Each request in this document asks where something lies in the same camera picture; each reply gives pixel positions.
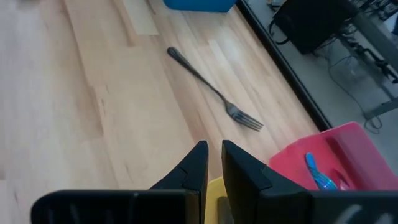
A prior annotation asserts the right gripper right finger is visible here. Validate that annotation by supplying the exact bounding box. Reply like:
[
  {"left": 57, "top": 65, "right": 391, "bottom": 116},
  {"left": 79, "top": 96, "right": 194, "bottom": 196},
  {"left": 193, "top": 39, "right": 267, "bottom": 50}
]
[{"left": 221, "top": 139, "right": 398, "bottom": 224}]

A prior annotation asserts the yellow plastic bin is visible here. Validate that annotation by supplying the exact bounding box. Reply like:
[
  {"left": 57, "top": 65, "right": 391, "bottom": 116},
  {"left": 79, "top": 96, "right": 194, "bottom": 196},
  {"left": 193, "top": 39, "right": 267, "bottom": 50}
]
[{"left": 204, "top": 176, "right": 234, "bottom": 224}]

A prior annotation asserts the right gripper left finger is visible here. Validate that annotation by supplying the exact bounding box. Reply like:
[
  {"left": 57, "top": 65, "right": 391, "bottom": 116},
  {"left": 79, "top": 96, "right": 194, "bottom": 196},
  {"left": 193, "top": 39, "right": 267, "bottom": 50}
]
[{"left": 30, "top": 139, "right": 209, "bottom": 224}]

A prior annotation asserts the iridescent blue-green fork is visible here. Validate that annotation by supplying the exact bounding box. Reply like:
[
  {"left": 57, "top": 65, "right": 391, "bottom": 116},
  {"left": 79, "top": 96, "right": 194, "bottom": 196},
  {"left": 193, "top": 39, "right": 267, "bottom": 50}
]
[{"left": 304, "top": 151, "right": 339, "bottom": 191}]

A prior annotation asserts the black equipment case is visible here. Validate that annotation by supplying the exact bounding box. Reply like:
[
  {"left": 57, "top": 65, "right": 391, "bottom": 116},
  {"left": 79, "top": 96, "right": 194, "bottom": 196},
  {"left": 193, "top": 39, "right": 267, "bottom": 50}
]
[{"left": 269, "top": 0, "right": 359, "bottom": 56}]

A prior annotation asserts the red plastic bin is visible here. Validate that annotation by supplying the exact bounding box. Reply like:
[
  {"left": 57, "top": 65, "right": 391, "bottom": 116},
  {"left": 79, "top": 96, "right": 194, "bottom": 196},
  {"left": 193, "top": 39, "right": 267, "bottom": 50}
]
[{"left": 268, "top": 121, "right": 398, "bottom": 192}]

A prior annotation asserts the blue plastic bin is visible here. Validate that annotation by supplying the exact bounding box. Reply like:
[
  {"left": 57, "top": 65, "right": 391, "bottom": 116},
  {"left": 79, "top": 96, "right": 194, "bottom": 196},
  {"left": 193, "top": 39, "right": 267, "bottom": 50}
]
[{"left": 163, "top": 0, "right": 238, "bottom": 13}]

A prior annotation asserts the gray metal desk frame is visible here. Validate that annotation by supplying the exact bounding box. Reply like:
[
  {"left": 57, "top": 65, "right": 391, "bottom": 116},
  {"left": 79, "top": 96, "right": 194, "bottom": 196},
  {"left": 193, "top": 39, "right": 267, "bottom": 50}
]
[{"left": 337, "top": 12, "right": 398, "bottom": 121}]

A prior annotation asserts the black metal fork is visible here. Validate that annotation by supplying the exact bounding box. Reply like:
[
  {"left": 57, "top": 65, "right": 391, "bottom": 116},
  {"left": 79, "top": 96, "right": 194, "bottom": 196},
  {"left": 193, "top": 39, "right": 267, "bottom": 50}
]
[{"left": 167, "top": 46, "right": 264, "bottom": 133}]

